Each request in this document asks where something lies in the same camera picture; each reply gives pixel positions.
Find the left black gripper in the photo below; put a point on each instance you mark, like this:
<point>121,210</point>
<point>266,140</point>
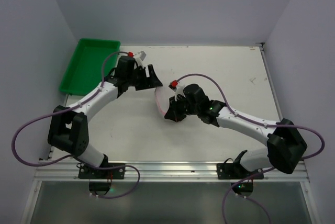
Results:
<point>144,78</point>

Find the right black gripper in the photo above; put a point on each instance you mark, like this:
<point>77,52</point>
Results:
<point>177,107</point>

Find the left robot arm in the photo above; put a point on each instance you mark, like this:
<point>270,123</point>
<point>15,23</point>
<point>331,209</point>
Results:
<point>69,126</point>

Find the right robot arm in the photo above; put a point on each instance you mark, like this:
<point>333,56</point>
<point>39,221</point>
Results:
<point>219,115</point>

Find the green plastic tray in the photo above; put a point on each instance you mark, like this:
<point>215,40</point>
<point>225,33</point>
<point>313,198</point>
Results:
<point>83,73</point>

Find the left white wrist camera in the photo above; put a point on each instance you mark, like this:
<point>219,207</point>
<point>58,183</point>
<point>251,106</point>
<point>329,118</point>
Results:
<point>139,57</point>

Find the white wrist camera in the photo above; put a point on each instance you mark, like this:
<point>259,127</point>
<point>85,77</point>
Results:
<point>178,89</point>
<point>139,57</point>

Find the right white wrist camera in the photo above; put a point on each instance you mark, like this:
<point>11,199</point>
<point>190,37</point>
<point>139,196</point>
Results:
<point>178,89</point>

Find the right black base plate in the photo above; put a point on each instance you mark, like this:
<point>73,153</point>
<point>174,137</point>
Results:
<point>230,170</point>

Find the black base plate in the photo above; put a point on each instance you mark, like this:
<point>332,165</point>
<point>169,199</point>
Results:
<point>117,173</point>
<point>230,170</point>

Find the aluminium right side rail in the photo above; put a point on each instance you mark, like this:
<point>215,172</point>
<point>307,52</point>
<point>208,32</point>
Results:
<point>274,98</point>

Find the aluminium rail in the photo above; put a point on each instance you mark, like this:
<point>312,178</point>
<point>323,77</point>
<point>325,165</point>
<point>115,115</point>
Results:
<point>67,171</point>
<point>274,98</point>

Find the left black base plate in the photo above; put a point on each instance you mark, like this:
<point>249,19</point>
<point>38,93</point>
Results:
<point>117,173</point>

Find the aluminium front rail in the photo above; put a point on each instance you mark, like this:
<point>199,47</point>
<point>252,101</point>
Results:
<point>67,171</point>

